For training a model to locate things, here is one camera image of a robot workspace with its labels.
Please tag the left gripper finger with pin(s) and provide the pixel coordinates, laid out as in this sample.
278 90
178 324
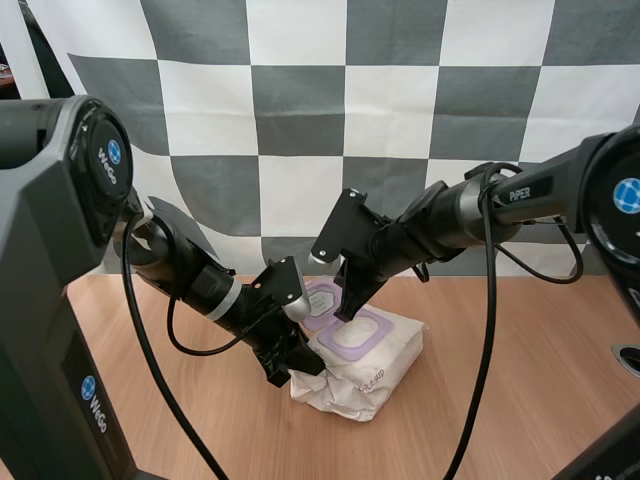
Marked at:
307 361

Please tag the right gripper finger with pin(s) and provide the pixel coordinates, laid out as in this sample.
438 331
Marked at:
355 290

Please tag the white wet wipes pack lilac lid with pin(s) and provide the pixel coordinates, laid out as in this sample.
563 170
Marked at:
370 355

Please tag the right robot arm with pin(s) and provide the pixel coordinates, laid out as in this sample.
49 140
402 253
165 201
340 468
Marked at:
525 192

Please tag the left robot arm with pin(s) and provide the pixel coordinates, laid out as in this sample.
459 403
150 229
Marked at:
40 210

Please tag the checked cloth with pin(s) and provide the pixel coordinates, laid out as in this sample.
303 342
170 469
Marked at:
300 125

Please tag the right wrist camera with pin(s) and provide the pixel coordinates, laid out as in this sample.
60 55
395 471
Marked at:
345 222

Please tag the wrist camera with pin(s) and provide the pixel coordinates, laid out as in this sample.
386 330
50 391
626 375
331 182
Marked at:
280 282
345 222

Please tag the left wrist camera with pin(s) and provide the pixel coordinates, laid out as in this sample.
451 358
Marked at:
280 282

